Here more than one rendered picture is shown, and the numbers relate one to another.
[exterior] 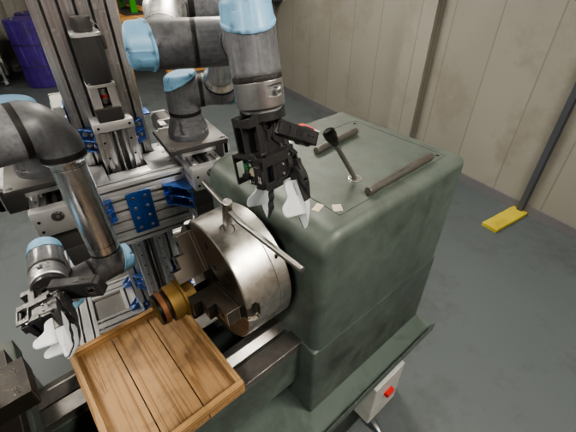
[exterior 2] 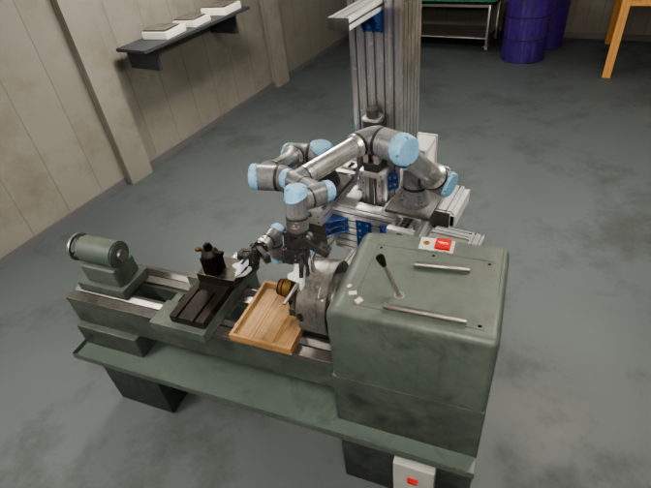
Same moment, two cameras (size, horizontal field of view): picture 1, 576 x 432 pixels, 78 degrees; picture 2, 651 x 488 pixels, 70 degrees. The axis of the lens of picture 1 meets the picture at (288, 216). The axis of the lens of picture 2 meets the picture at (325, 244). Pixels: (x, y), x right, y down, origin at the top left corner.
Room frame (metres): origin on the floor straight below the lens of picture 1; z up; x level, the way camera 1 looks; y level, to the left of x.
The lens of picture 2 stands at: (0.11, -1.13, 2.45)
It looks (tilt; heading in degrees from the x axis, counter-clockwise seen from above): 38 degrees down; 66
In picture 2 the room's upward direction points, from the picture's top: 7 degrees counter-clockwise
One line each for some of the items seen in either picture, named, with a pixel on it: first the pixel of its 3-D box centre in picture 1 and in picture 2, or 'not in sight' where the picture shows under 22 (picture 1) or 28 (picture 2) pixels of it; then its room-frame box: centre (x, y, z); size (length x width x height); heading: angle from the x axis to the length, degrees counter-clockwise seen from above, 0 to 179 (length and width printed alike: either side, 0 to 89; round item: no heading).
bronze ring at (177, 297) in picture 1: (175, 300); (290, 288); (0.55, 0.26, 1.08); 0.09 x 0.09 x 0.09; 41
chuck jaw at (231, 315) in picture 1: (222, 305); (296, 305); (0.53, 0.15, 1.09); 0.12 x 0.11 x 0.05; 41
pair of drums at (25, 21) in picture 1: (42, 47); (537, 17); (6.26, 3.97, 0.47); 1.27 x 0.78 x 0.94; 32
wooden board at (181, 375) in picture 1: (154, 371); (277, 315); (0.49, 0.33, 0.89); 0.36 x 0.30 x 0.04; 41
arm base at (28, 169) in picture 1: (36, 153); (325, 174); (1.03, 0.80, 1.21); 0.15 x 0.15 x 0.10
